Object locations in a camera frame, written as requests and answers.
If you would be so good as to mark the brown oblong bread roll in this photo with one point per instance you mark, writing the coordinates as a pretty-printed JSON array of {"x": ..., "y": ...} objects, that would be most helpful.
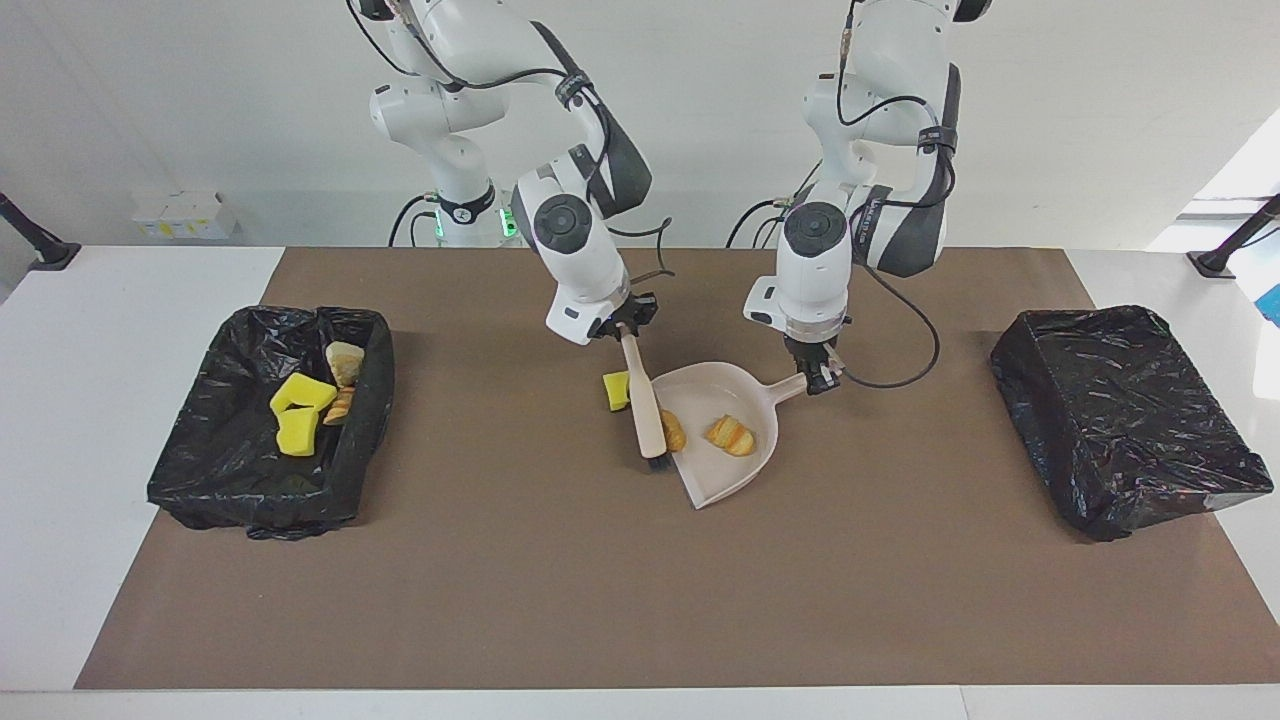
[{"x": 675, "y": 432}]

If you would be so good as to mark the black camera stand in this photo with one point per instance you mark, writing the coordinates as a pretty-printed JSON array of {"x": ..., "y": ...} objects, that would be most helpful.
[
  {"x": 1225, "y": 255},
  {"x": 45, "y": 252}
]

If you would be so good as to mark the beige hand brush black bristles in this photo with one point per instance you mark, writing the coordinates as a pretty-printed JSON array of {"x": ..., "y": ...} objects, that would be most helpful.
[{"x": 645, "y": 410}]

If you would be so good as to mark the beige plastic dustpan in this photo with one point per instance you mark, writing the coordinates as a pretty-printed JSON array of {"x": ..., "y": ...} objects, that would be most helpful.
[{"x": 730, "y": 480}]

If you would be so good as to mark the small yellow sponge piece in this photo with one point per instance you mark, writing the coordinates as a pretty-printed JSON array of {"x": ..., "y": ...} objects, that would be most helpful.
[{"x": 615, "y": 392}]

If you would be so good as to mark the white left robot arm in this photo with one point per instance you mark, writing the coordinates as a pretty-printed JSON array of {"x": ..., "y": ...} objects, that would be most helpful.
[{"x": 815, "y": 260}]

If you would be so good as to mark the notched yellow sponge piece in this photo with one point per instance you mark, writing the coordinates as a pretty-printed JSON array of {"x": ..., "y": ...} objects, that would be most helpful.
[{"x": 295, "y": 392}]

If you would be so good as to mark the striped croissant bread piece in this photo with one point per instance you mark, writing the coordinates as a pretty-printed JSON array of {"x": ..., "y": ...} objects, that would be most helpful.
[{"x": 730, "y": 436}]

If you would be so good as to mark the white box with yellow labels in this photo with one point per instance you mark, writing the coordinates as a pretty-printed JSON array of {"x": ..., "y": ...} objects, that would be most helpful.
[{"x": 185, "y": 213}]

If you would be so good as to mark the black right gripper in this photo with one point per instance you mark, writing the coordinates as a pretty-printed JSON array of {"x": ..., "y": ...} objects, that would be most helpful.
[{"x": 630, "y": 308}]

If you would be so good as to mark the brown table mat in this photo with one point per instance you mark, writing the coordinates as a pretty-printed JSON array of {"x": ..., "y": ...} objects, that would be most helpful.
[{"x": 900, "y": 600}]

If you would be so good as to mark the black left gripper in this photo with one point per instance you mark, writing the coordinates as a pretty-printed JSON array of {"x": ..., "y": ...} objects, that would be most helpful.
[{"x": 815, "y": 348}]

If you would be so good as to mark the blue object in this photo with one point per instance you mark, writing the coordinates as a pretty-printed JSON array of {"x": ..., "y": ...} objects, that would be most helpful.
[{"x": 1272, "y": 305}]

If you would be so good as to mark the bin with glossy black bag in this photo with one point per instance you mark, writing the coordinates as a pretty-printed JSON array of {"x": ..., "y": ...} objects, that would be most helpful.
[
  {"x": 1120, "y": 420},
  {"x": 220, "y": 450}
]

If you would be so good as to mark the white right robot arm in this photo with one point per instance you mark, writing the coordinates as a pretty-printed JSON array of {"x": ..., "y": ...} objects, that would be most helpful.
[{"x": 575, "y": 250}]

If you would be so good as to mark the pale green sponge piece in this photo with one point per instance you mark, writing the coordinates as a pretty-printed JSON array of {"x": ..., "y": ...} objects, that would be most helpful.
[{"x": 345, "y": 362}]

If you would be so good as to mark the striped orange bread chunk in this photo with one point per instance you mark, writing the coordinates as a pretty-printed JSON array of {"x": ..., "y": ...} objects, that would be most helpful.
[{"x": 340, "y": 405}]

